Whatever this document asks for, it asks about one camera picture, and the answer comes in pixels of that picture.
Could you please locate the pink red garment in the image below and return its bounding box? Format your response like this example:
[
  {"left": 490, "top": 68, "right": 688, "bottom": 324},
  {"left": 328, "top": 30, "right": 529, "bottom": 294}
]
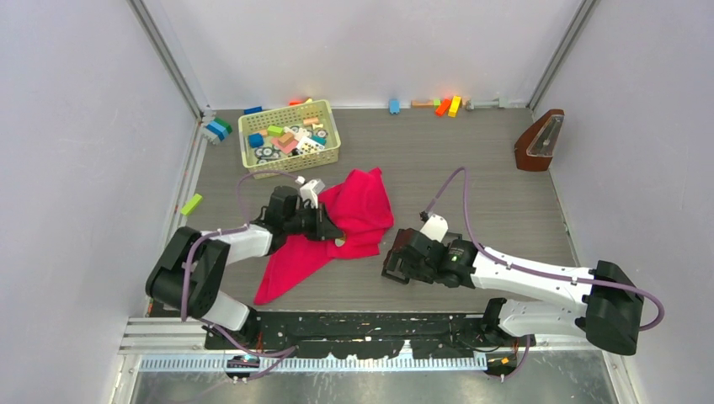
[{"left": 253, "top": 167, "right": 396, "bottom": 306}]

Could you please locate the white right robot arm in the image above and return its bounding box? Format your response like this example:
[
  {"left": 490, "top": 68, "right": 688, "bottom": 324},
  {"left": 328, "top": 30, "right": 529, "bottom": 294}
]
[{"left": 382, "top": 228, "right": 644, "bottom": 356}]

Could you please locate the yellow toy block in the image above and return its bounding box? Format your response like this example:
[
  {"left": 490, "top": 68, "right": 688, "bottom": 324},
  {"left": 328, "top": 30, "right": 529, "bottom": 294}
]
[{"left": 447, "top": 95, "right": 461, "bottom": 118}]

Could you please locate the orange toy block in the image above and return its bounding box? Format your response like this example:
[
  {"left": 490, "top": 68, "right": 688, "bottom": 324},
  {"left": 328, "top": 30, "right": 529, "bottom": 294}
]
[{"left": 434, "top": 98, "right": 451, "bottom": 116}]

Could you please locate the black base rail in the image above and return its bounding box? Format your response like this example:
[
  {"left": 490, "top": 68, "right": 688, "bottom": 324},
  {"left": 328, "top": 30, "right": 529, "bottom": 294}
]
[{"left": 201, "top": 311, "right": 536, "bottom": 359}]

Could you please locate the blue green block stack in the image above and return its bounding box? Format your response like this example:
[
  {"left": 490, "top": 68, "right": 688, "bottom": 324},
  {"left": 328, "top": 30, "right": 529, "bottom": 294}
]
[{"left": 202, "top": 118, "right": 233, "bottom": 145}]

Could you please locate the light blue toy block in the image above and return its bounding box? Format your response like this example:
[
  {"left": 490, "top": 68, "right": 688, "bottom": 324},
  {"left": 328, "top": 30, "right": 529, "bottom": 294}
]
[{"left": 388, "top": 98, "right": 401, "bottom": 114}]

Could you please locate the lime green block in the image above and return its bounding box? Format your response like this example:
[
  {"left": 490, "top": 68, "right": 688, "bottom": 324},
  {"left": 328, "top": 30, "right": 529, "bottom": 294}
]
[{"left": 179, "top": 194, "right": 203, "bottom": 216}]

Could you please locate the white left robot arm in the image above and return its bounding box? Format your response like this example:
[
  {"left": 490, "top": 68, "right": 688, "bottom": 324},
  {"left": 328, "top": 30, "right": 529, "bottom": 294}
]
[{"left": 145, "top": 181, "right": 344, "bottom": 348}]

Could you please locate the green perforated plastic basket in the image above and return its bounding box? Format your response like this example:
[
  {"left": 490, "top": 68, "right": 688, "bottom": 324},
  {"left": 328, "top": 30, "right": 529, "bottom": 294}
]
[{"left": 237, "top": 99, "right": 341, "bottom": 178}]

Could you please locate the brown wooden metronome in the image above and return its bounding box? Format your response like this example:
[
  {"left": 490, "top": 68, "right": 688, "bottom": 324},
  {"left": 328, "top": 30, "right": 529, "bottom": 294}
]
[{"left": 514, "top": 109, "right": 565, "bottom": 172}]

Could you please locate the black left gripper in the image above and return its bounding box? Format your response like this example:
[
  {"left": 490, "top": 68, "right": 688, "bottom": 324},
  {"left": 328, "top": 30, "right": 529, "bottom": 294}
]
[{"left": 284, "top": 202, "right": 342, "bottom": 242}]

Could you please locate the tan wooden block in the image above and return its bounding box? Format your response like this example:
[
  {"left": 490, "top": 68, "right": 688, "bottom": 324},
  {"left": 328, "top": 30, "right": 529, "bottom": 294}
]
[{"left": 411, "top": 99, "right": 434, "bottom": 108}]

